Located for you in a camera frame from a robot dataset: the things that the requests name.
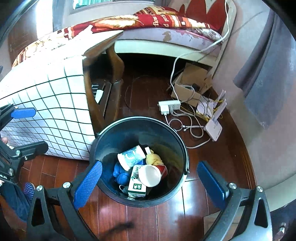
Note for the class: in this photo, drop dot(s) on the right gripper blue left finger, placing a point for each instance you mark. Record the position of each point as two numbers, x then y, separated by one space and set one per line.
74 195

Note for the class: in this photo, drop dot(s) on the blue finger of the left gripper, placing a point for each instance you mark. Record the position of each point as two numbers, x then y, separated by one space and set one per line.
9 112
27 150

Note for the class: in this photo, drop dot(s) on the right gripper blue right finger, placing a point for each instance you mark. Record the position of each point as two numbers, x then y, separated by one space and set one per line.
219 190

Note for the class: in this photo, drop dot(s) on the blue cloth rag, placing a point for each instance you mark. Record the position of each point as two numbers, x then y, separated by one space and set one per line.
121 176

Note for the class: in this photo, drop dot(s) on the green carton box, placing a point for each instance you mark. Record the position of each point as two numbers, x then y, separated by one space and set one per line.
135 188

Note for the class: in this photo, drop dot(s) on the blue patterned paper cup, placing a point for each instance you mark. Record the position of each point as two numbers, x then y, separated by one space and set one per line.
131 157

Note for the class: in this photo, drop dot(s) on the red paper cup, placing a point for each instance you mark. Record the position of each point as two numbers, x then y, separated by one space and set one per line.
151 175

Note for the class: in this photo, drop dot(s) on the yellow cloth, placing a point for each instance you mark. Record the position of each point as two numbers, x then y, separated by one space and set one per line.
154 159

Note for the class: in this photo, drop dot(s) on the black trash bin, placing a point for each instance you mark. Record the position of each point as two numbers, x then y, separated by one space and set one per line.
144 161

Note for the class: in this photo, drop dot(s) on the person's left hand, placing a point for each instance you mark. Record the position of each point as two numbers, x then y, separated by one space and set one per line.
5 141

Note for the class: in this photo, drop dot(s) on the white grid tablecloth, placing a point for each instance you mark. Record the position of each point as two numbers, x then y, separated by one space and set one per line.
52 83

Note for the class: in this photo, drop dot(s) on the white wifi router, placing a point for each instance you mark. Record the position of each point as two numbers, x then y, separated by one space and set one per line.
213 127

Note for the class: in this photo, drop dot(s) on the white power strip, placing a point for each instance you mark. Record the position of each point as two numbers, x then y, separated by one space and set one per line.
168 106

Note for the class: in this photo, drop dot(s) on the cardboard box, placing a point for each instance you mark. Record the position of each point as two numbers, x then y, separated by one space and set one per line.
191 84

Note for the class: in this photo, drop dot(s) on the blue grey curtain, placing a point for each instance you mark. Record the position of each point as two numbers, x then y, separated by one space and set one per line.
268 76

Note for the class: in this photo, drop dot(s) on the grey bed mattress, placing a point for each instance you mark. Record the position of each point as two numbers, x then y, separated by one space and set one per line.
183 38

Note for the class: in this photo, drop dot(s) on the red yellow bed blanket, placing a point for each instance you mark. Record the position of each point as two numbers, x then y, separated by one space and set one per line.
149 17

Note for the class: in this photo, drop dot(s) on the red heart headboard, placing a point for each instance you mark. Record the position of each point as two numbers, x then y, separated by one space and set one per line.
211 12

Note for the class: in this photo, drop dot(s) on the wooden table frame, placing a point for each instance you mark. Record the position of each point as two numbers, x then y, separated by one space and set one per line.
103 95

